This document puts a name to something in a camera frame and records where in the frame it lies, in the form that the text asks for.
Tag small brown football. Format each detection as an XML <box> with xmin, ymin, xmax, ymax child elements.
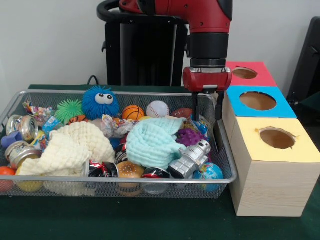
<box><xmin>170</xmin><ymin>107</ymin><xmax>194</xmax><ymax>119</ymax></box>

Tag shallow wire mesh bin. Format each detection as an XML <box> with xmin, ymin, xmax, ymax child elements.
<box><xmin>0</xmin><ymin>89</ymin><xmax>238</xmax><ymax>200</ymax></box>

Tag green spiky rubber ball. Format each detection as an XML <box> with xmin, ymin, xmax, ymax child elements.
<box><xmin>54</xmin><ymin>99</ymin><xmax>85</xmax><ymax>125</ymax></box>

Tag purple spiky ball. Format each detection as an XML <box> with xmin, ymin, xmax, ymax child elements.
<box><xmin>176</xmin><ymin>128</ymin><xmax>208</xmax><ymax>147</ymax></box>

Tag black cable loop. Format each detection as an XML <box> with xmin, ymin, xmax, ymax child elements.
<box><xmin>86</xmin><ymin>74</ymin><xmax>101</xmax><ymax>86</ymax></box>

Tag cream waffle cloth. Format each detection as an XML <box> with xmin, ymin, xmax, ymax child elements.
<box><xmin>18</xmin><ymin>121</ymin><xmax>116</xmax><ymax>178</ymax></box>

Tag black office chair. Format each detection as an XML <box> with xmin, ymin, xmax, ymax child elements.
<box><xmin>286</xmin><ymin>16</ymin><xmax>320</xmax><ymax>101</ymax></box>

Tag mint green waffle cloth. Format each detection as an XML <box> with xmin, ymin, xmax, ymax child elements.
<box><xmin>125</xmin><ymin>116</ymin><xmax>188</xmax><ymax>171</ymax></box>

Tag wooden box three holes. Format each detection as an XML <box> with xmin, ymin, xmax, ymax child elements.
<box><xmin>211</xmin><ymin>60</ymin><xmax>320</xmax><ymax>217</ymax></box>

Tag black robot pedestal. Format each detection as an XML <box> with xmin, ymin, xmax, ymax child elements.
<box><xmin>96</xmin><ymin>0</ymin><xmax>190</xmax><ymax>87</ymax></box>

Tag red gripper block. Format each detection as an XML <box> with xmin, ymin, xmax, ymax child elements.
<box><xmin>182</xmin><ymin>66</ymin><xmax>233</xmax><ymax>123</ymax></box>

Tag dark green table cloth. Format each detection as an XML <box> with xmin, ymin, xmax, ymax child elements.
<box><xmin>0</xmin><ymin>84</ymin><xmax>320</xmax><ymax>240</ymax></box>

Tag blue fuzzy googly-eye ball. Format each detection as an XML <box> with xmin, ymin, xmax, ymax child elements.
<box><xmin>81</xmin><ymin>85</ymin><xmax>121</xmax><ymax>120</ymax></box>

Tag blue globe ball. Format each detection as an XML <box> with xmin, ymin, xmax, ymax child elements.
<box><xmin>192</xmin><ymin>162</ymin><xmax>225</xmax><ymax>193</ymax></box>

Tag small orange basketball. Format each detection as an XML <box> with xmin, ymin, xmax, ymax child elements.
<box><xmin>121</xmin><ymin>104</ymin><xmax>146</xmax><ymax>121</ymax></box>

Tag silver toy robot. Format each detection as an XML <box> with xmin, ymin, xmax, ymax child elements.
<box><xmin>166</xmin><ymin>139</ymin><xmax>212</xmax><ymax>180</ymax></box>

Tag small white baseball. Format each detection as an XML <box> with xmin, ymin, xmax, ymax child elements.
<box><xmin>146</xmin><ymin>100</ymin><xmax>170</xmax><ymax>118</ymax></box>

